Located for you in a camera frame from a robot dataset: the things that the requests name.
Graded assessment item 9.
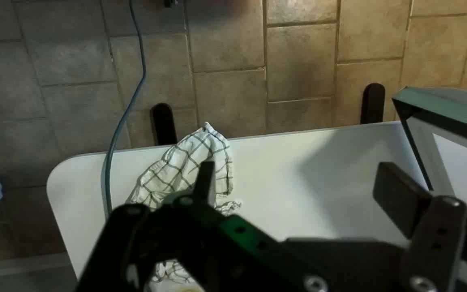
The white microwave door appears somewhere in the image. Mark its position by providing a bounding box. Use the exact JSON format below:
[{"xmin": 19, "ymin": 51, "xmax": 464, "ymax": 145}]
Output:
[{"xmin": 391, "ymin": 85, "xmax": 467, "ymax": 216}]

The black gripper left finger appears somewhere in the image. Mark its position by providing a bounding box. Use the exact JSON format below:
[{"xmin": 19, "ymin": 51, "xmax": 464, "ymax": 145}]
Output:
[{"xmin": 75, "ymin": 159, "xmax": 311, "ymax": 292}]

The thin blue cable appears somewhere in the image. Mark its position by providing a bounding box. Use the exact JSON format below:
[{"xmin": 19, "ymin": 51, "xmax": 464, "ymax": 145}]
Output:
[{"xmin": 99, "ymin": 0, "xmax": 149, "ymax": 221}]

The white checkered towel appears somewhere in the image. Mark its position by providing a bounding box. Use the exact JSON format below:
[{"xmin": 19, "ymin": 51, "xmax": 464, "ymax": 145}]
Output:
[{"xmin": 125, "ymin": 120, "xmax": 243, "ymax": 289}]

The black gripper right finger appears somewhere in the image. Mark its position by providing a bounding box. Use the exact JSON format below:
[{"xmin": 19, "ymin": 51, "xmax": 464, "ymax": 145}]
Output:
[{"xmin": 371, "ymin": 161, "xmax": 467, "ymax": 292}]

